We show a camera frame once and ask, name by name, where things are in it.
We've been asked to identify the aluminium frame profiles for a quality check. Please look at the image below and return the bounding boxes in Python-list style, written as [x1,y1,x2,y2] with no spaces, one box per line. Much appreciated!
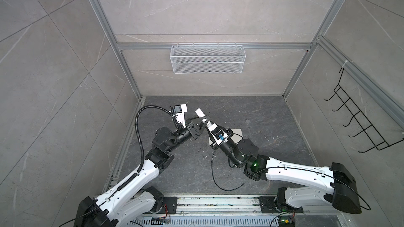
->
[89,0,404,127]

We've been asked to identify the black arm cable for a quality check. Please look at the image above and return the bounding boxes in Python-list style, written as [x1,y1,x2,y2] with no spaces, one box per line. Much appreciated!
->
[113,104,173,193]
[210,132,372,212]

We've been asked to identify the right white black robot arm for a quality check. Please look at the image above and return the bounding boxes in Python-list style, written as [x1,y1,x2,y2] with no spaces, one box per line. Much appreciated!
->
[209,139,362,214]

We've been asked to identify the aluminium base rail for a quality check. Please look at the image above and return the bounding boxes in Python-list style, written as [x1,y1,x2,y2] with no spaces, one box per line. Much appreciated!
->
[85,193,351,227]

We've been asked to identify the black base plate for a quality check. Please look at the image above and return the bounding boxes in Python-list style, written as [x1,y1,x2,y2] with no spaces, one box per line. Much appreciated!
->
[258,197,304,213]
[153,197,178,214]

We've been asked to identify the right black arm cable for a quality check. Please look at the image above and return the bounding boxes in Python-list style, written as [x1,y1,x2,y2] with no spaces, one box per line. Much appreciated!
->
[210,132,372,212]

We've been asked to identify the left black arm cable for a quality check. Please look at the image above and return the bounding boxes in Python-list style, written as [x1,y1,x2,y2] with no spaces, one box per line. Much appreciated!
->
[113,104,173,193]

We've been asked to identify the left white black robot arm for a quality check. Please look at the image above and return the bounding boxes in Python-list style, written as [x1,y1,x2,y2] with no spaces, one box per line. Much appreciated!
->
[73,114,211,227]

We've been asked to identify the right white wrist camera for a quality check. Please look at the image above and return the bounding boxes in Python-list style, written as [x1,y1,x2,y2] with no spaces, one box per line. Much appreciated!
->
[206,121,234,150]

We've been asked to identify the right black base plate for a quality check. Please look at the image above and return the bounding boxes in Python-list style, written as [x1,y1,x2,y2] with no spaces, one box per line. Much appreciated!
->
[258,197,304,213]

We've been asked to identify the cream paper envelope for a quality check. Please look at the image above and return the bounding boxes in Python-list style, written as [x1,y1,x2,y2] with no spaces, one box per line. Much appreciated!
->
[208,128,244,146]

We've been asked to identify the black wire hook rack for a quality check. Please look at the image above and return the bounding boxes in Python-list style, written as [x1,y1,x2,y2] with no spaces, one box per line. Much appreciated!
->
[324,68,404,154]

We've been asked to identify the white glue stick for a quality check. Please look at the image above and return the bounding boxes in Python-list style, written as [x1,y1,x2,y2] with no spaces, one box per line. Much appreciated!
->
[195,108,210,128]

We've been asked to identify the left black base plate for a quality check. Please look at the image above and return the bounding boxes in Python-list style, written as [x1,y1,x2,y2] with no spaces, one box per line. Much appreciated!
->
[153,197,178,214]

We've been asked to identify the white wire mesh basket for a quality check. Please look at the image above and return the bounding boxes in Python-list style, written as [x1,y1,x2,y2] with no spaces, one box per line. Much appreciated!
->
[170,45,246,74]

